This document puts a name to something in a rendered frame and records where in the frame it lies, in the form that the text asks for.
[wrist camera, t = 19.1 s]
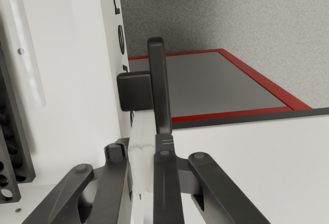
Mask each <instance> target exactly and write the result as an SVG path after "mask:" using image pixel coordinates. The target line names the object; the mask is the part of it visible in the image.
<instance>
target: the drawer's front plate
mask: <svg viewBox="0 0 329 224"><path fill-rule="evenodd" d="M115 2H116V7H117V8H119V9H120V14H117V15H116V12H115V4H114V0H70V4H71V10H72V15H73V21H74V26H75V32H76V37H77V42H78V48H79V53H80V58H81V64H82V69H83V74H84V80H85V85H86V91H87V96H88V102H89V107H90V112H91V118H92V123H93V129H94V135H95V141H96V146H97V152H98V157H99V163H100V167H102V166H104V165H105V162H106V159H105V154H104V147H105V146H107V145H108V144H111V143H115V142H116V141H117V140H118V139H119V138H127V137H130V134H131V121H130V112H123V111H122V109H121V106H120V100H119V93H118V84H117V76H118V75H119V74H120V73H124V72H126V71H125V70H123V65H125V66H127V68H128V72H129V64H128V57H127V49H126V42H125V35H124V27H123V19H122V12H121V5H120V0H115ZM119 25H122V31H123V38H124V55H122V52H121V49H120V44H119V36H118V26H119ZM132 189H133V188H132ZM144 199H145V194H141V200H140V195H139V194H136V193H134V191H133V205H132V214H131V223H130V224H143V218H144Z"/></svg>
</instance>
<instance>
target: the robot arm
mask: <svg viewBox="0 0 329 224"><path fill-rule="evenodd" d="M104 154H105V159H106V162H105V165H104V166H102V167H99V168H96V169H93V166H92V165H90V164H86V163H85V164H78V165H76V166H74V167H73V168H71V169H70V170H69V172H68V173H67V174H66V175H65V176H64V177H63V178H62V179H61V180H60V181H59V183H58V184H57V185H56V186H55V187H54V188H53V189H52V190H51V191H50V192H49V194H48V195H47V196H46V197H45V198H44V199H43V200H42V201H41V202H40V203H39V204H38V206H37V207H36V208H35V209H34V210H33V211H32V212H31V213H30V214H29V215H28V217H27V218H26V219H25V220H24V221H23V222H22V223H21V224H130V223H131V214H132V205H133V191H134V193H136V194H145V192H148V193H153V224H185V220H184V213H183V205H182V197H181V193H185V194H190V195H191V199H192V201H193V202H194V204H195V206H196V207H197V209H198V211H199V213H200V214H201V216H202V218H203V219H204V221H205V223H206V224H271V223H270V222H269V221H268V220H267V219H266V217H265V216H264V215H263V214H262V213H261V212H260V211H259V210H258V208H257V207H256V206H255V205H254V204H253V203H252V202H251V201H250V199H249V198H248V197H247V196H246V195H245V194H244V193H243V192H242V190H241V189H240V188H239V187H238V186H237V185H236V184H235V183H234V181H233V180H232V179H231V178H230V177H229V176H228V175H227V174H226V172H225V171H224V170H223V169H222V168H221V167H220V166H219V165H218V163H217V162H216V161H215V160H214V159H213V158H212V157H211V156H210V155H209V154H208V153H205V152H195V153H192V154H190V155H189V156H188V159H186V158H181V157H178V156H177V155H176V154H175V147H174V140H173V135H171V134H170V133H166V134H157V132H156V123H155V114H154V108H153V109H150V110H141V111H135V113H134V118H133V124H132V129H131V134H130V137H127V138H119V139H118V140H117V141H116V142H115V143H111V144H108V145H107V146H105V147H104ZM132 188H133V189H132Z"/></svg>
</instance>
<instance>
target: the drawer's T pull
mask: <svg viewBox="0 0 329 224"><path fill-rule="evenodd" d="M147 52H148V60H149V69H150V71H148V70H144V71H134V72H124V73H120V74H119V75H118V76H117V87H118V93H119V100H120V106H121V109H122V111H123V112H130V111H141V110H150V109H153V108H154V114H155V123H156V132H157V134H166V133H170V134H172V122H171V111H170V100H169V90H168V79H167V68H166V57H165V43H164V39H163V38H162V37H150V38H148V39H147Z"/></svg>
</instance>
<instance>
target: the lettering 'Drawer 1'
mask: <svg viewBox="0 0 329 224"><path fill-rule="evenodd" d="M114 4H115V12H116V15H117V14H120V9H119V8H117V7H116V2H115V0H114ZM121 32H122V33H121ZM121 35H122V36H121ZM118 36H119V44H120V49H121V52H122V55H124V38H123V31H122V25H119V26H118ZM122 39H123V41H122ZM123 70H125V71H126V72H128V68H127V66H125V65H123ZM132 115H133V116H134V113H133V111H130V121H131V127H132V122H133V117H132Z"/></svg>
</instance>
